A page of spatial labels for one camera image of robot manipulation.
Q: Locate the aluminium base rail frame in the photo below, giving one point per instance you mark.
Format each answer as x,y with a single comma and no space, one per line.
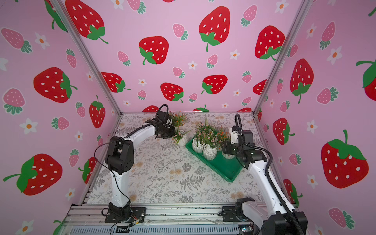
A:
160,219

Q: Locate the orange flower potted plant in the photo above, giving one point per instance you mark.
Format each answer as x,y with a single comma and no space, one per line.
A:
222,136

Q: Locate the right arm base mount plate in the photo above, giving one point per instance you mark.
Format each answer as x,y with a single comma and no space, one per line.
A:
230,214

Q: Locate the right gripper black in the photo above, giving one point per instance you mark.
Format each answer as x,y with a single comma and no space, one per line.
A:
230,148

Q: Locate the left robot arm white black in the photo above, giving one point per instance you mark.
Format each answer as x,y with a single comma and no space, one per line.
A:
121,157

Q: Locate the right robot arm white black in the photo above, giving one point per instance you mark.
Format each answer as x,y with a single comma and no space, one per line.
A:
280,217

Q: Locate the tall orange flower pot back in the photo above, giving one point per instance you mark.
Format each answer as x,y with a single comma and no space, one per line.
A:
178,119

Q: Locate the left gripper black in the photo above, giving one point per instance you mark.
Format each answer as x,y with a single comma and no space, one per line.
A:
172,132

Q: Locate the green plastic storage tray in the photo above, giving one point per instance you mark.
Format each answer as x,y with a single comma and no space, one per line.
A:
227,169

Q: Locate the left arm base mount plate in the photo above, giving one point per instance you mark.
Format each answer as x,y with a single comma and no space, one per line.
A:
127,215

